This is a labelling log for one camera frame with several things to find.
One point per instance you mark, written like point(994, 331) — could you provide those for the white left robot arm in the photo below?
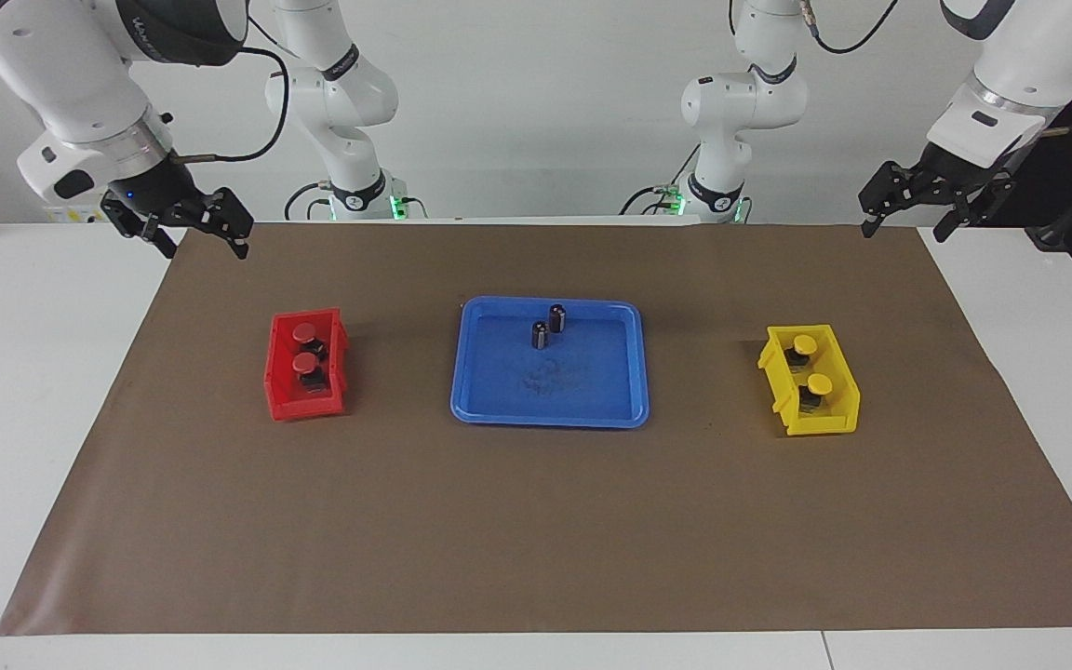
point(745, 102)

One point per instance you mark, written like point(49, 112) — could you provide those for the black cylinder capacitor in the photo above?
point(557, 318)
point(540, 336)

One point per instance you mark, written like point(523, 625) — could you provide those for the green-lit base connector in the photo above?
point(396, 207)
point(673, 201)

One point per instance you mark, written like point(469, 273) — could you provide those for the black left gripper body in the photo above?
point(959, 172)

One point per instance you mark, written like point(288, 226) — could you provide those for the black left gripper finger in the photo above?
point(885, 191)
point(973, 205)

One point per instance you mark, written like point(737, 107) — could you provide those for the red plastic bin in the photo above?
point(280, 391)

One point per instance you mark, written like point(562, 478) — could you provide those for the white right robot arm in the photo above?
point(52, 65)

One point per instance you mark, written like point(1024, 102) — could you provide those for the red push button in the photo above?
point(306, 363)
point(303, 331)

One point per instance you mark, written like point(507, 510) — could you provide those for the yellow push button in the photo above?
point(805, 344)
point(820, 384)

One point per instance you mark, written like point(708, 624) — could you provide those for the yellow plastic bin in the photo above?
point(838, 419)

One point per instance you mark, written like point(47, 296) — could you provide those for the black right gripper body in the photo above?
point(159, 186)

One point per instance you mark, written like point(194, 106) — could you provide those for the blue plastic tray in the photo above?
point(582, 381)

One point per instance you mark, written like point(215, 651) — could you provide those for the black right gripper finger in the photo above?
point(150, 228)
point(234, 219)

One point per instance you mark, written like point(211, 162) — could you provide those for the brown paper table mat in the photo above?
point(536, 521)

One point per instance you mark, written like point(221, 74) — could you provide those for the white wall socket box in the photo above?
point(80, 215)

